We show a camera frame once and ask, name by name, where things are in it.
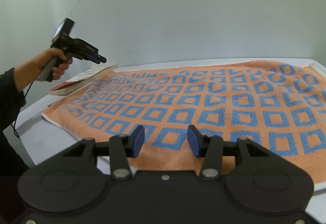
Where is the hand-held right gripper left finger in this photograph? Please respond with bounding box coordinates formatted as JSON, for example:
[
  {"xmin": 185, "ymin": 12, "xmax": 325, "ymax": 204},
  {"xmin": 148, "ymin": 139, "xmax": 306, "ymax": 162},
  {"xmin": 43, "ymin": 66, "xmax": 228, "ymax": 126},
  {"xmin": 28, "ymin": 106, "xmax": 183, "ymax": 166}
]
[{"xmin": 46, "ymin": 125, "xmax": 145, "ymax": 180}]

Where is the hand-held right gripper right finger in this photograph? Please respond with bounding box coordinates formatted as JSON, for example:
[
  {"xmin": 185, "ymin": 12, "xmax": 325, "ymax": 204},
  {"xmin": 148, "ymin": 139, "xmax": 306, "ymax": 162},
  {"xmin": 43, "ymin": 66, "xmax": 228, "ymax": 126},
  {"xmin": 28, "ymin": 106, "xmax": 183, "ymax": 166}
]
[{"xmin": 187, "ymin": 125, "xmax": 283, "ymax": 180}]

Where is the orange blue checked towel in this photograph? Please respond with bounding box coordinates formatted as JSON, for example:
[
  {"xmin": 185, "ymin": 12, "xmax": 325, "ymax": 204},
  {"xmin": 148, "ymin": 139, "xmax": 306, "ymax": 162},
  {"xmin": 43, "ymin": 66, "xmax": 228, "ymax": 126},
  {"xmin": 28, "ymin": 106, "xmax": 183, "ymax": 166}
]
[{"xmin": 42, "ymin": 60, "xmax": 326, "ymax": 186}]

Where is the person's left forearm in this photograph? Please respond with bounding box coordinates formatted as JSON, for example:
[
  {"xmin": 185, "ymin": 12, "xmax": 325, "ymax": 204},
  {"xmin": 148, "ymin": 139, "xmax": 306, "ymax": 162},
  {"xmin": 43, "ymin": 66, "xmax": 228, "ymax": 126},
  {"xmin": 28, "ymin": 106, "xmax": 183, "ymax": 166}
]
[{"xmin": 0, "ymin": 56, "xmax": 41, "ymax": 135}]

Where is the person's left hand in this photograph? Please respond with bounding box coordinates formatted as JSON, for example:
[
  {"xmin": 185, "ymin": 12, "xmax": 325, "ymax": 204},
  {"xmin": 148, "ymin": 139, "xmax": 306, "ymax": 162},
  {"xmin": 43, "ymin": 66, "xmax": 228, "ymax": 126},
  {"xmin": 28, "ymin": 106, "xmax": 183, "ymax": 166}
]
[{"xmin": 36, "ymin": 48, "xmax": 73, "ymax": 82}]

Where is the red and white book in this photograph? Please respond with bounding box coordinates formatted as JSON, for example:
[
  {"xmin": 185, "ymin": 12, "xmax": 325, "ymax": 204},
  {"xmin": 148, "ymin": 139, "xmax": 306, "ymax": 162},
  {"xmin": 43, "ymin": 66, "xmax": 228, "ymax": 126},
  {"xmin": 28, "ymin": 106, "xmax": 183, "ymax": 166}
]
[{"xmin": 49, "ymin": 64, "xmax": 118, "ymax": 96}]

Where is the person's dark clothing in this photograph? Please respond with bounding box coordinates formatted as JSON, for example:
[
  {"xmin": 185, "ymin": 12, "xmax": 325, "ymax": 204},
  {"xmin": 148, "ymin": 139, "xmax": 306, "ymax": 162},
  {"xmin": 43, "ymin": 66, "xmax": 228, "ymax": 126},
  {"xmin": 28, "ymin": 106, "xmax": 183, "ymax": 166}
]
[{"xmin": 0, "ymin": 122, "xmax": 35, "ymax": 217}]

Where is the thin black cable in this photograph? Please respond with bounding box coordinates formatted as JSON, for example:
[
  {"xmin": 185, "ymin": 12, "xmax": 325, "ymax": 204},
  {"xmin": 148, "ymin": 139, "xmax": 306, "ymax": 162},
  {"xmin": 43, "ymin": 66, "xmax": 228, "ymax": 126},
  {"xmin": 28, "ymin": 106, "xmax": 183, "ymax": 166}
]
[{"xmin": 10, "ymin": 81, "xmax": 35, "ymax": 138}]

